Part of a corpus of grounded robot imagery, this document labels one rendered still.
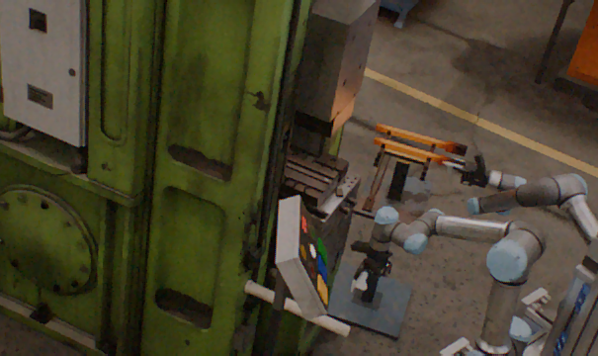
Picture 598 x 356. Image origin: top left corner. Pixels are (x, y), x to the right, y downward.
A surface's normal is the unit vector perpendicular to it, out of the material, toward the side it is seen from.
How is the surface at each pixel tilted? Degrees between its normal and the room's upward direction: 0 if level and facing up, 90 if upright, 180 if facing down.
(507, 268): 82
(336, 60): 90
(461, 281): 0
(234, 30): 89
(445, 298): 0
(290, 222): 30
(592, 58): 91
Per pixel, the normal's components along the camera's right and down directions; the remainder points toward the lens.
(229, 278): -0.43, 0.48
